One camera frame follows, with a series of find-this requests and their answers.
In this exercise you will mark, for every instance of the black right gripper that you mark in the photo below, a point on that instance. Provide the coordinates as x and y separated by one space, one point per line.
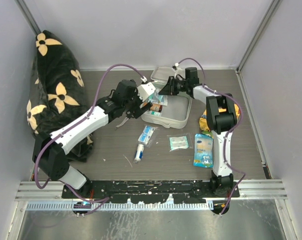
169 88

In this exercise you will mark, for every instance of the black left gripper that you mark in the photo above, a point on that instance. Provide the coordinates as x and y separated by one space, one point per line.
135 111

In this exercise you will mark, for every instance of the white bottle green label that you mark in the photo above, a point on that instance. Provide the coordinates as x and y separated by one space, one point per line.
154 113

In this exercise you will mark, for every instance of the brown medicine bottle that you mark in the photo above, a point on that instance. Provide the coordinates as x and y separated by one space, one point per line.
156 108

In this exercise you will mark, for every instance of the white gauze packet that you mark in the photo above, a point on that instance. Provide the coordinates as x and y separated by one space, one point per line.
150 98

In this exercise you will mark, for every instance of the alcohol pads plastic bag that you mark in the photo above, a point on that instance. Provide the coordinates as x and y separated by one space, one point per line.
148 135

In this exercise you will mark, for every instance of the grey medicine kit case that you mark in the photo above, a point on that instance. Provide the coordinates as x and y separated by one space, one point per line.
176 114

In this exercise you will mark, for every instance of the medical tape roll packet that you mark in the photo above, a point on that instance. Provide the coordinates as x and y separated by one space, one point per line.
160 99

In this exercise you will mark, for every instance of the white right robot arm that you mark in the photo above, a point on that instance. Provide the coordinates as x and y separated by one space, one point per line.
221 119

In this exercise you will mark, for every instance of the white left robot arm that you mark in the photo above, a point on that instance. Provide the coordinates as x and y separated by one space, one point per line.
51 150

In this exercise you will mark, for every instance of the yellow cartoon cloth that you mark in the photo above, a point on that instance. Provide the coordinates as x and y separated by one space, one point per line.
204 128

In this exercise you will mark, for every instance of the green plasters plastic bag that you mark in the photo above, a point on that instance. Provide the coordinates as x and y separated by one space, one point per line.
180 142

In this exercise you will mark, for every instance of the blue cooling patch pouch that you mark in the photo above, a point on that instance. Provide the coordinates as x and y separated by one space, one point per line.
203 156

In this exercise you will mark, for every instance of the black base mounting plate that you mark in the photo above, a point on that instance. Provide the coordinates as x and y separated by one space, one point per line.
151 192

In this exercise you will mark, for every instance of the black floral plush blanket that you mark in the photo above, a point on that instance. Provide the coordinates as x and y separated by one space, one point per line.
57 91

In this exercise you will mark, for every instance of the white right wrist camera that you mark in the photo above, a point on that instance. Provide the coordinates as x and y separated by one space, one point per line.
178 71

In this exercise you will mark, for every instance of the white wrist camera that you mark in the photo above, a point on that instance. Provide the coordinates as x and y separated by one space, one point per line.
178 71
146 89

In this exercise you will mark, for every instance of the black handled scissors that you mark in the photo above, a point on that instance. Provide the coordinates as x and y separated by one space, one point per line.
122 123

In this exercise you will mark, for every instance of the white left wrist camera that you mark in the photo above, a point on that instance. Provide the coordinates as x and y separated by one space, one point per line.
146 89

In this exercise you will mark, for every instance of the white slotted cable duct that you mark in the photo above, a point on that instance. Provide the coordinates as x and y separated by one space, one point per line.
85 206

